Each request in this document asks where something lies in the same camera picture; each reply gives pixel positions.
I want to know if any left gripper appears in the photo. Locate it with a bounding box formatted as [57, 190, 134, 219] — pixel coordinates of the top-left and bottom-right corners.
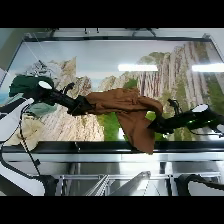
[67, 95, 95, 117]

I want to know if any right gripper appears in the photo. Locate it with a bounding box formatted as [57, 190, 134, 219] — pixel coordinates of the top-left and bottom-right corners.
[147, 114, 180, 135]

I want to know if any brown shirt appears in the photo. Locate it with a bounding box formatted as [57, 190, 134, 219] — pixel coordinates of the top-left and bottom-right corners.
[84, 87, 165, 155]

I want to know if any dark green garment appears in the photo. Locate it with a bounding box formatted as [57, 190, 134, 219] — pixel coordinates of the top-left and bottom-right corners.
[8, 74, 55, 100]

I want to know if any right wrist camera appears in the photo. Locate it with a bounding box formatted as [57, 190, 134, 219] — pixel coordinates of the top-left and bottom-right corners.
[167, 98, 181, 115]

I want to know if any silver frame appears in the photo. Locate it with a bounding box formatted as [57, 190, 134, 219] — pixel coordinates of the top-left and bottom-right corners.
[0, 151, 224, 197]

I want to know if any black cable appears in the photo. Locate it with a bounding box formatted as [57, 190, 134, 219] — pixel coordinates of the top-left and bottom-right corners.
[18, 111, 43, 177]

